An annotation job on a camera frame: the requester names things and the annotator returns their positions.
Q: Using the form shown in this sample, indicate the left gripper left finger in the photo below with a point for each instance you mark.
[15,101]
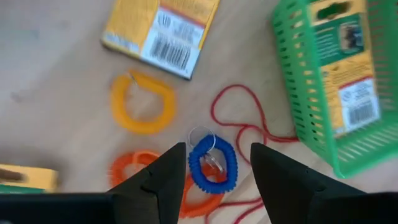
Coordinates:
[158,196]

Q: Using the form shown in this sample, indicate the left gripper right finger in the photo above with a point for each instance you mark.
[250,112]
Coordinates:
[286,193]

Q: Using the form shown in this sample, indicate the green plastic basket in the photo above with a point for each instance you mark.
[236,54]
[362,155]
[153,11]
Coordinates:
[342,169]

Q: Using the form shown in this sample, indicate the blue spiral wrist coil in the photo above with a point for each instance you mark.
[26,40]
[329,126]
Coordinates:
[230,165]

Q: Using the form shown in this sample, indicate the yellow green crayon box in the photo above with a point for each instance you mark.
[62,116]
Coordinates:
[345,81]
[161,31]
[31,177]

